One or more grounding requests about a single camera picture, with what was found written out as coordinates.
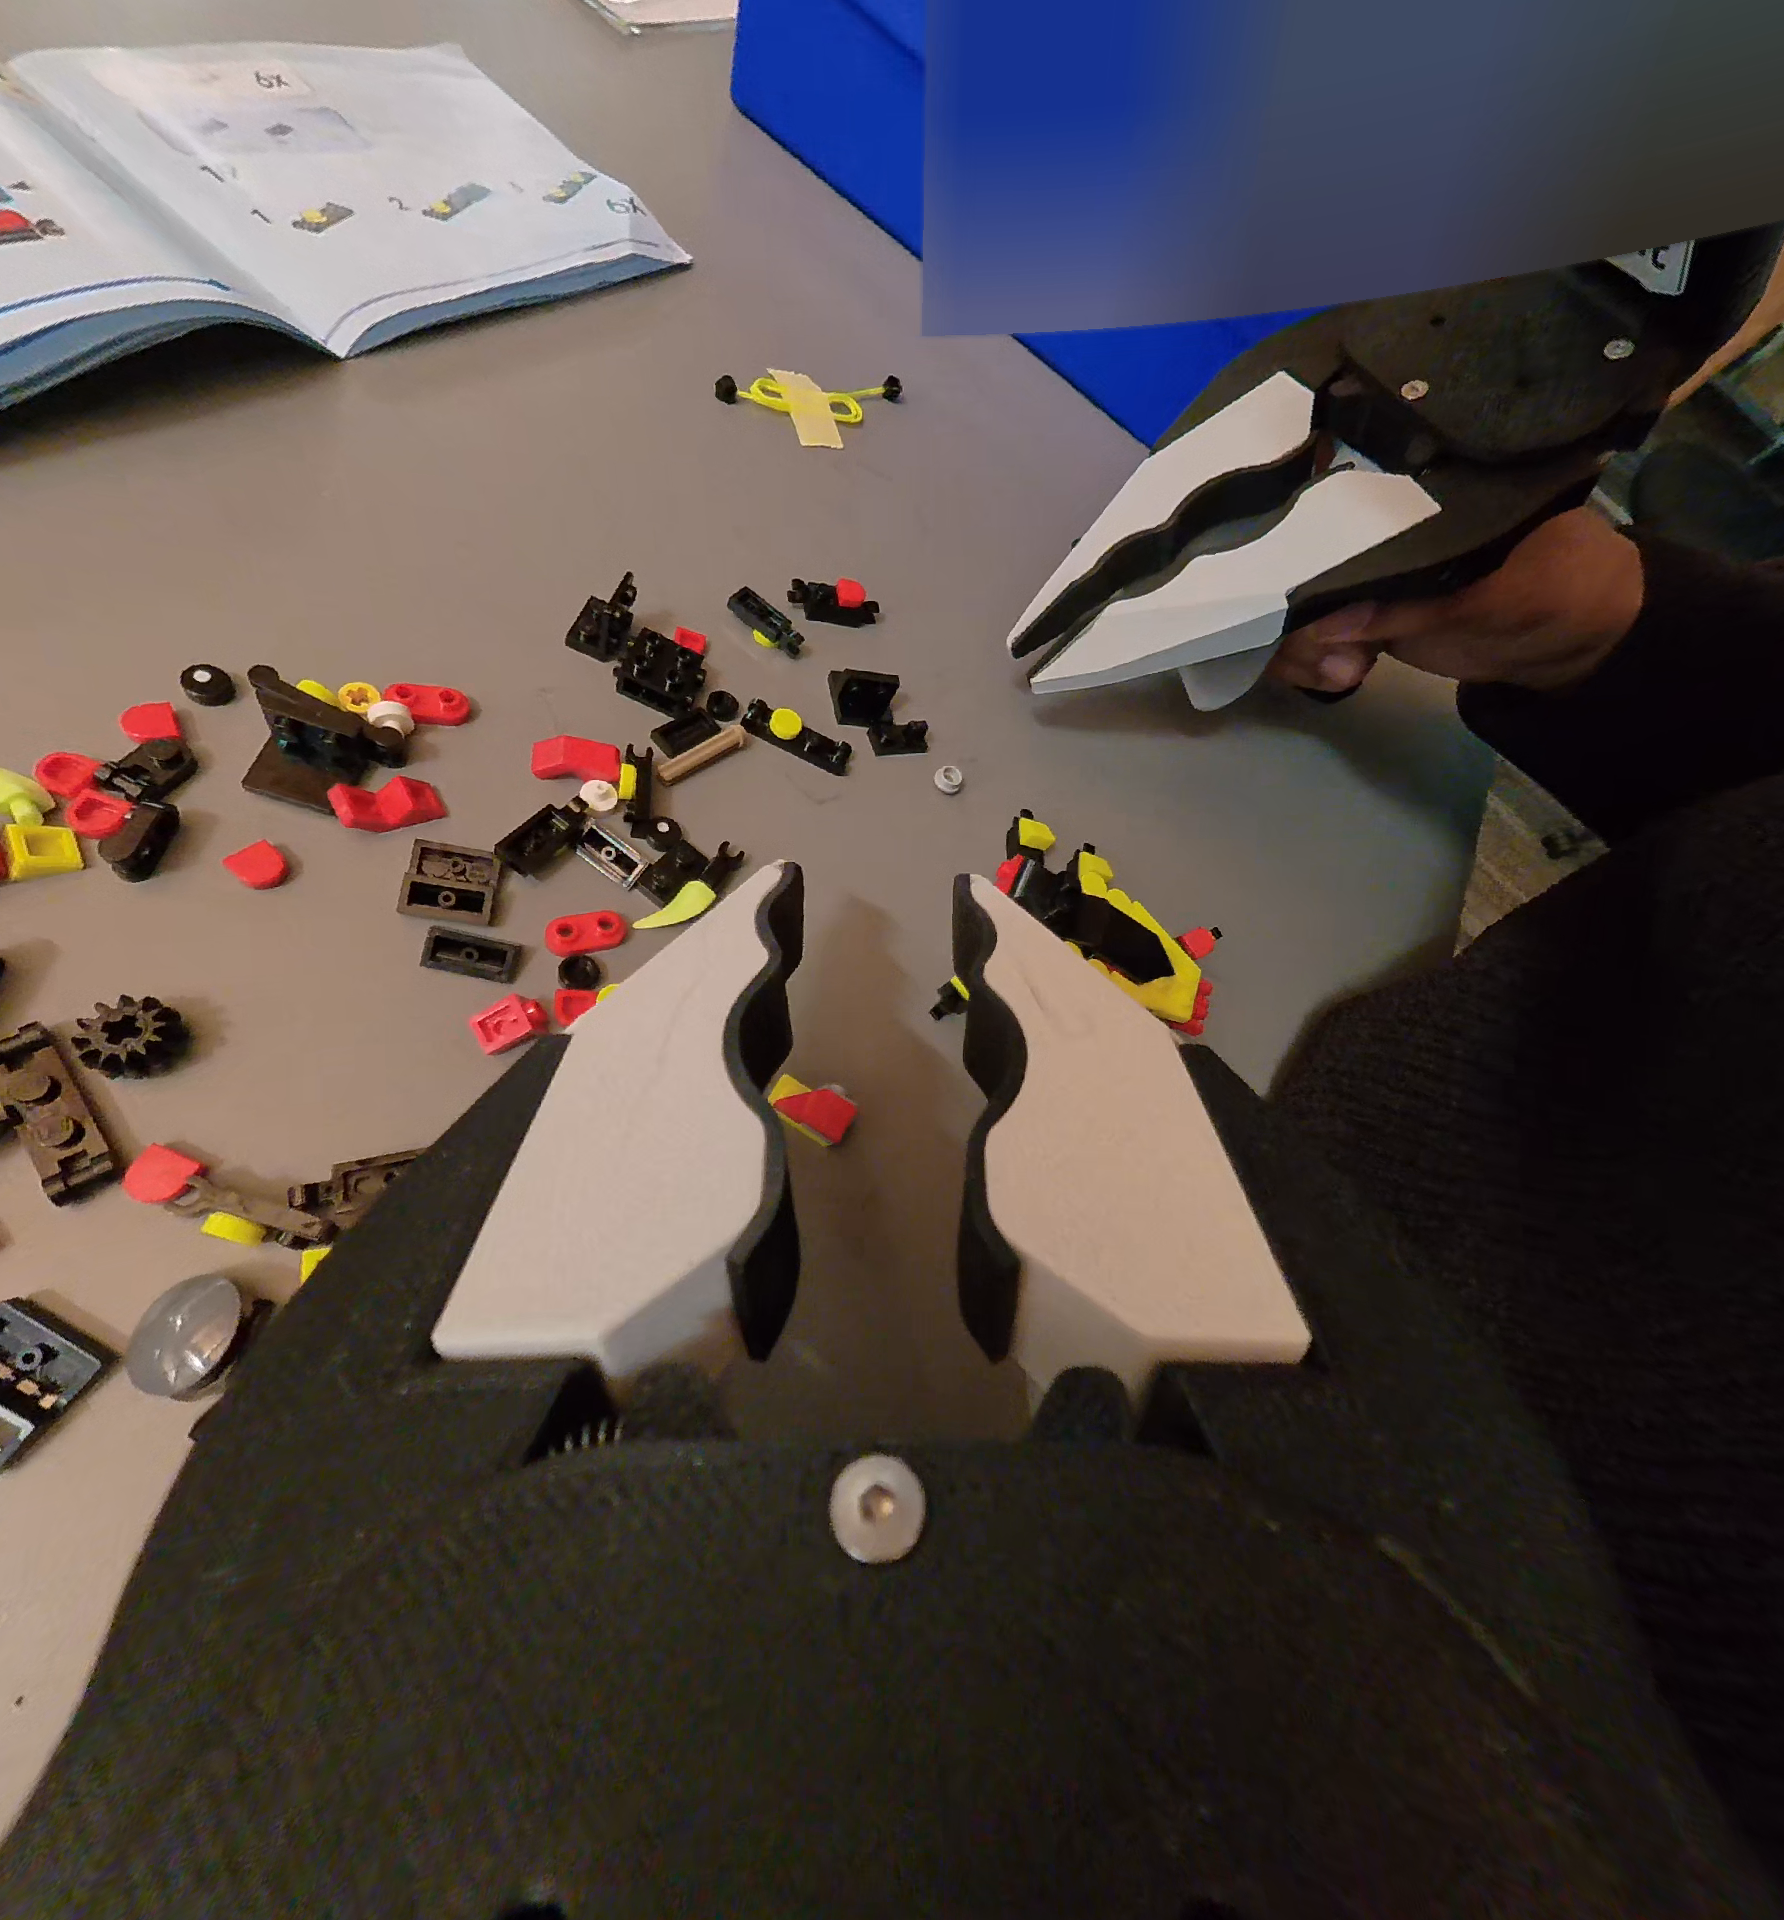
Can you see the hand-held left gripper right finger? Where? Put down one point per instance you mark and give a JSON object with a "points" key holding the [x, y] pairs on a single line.
{"points": [[1150, 1202]]}

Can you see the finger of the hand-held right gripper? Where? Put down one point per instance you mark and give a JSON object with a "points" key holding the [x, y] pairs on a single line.
{"points": [[1282, 578], [1208, 452]]}

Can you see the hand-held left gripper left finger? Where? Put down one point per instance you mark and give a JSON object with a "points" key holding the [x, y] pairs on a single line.
{"points": [[622, 1169]]}

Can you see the red yellow lego wedge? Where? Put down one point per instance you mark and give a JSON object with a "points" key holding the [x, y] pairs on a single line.
{"points": [[820, 1112]]}

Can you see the yellow black lego vehicle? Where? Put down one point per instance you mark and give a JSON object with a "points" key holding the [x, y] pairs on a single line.
{"points": [[1118, 930]]}

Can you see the pile of lego pieces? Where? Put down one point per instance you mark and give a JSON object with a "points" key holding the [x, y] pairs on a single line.
{"points": [[383, 842]]}

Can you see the person's right forearm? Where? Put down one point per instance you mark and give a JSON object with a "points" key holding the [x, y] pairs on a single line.
{"points": [[1702, 678]]}

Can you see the lego instruction booklet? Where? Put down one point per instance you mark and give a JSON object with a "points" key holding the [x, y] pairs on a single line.
{"points": [[234, 196]]}

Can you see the person's right hand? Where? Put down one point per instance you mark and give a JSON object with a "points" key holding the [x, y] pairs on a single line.
{"points": [[1506, 618]]}

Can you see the person's dark knit sweater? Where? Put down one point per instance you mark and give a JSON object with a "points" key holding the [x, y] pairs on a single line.
{"points": [[1583, 1275]]}

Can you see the large blue bin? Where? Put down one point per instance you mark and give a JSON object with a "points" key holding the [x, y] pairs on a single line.
{"points": [[824, 108]]}

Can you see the clear plastic bag with paper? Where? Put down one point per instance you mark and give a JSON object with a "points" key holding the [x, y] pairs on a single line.
{"points": [[654, 11]]}

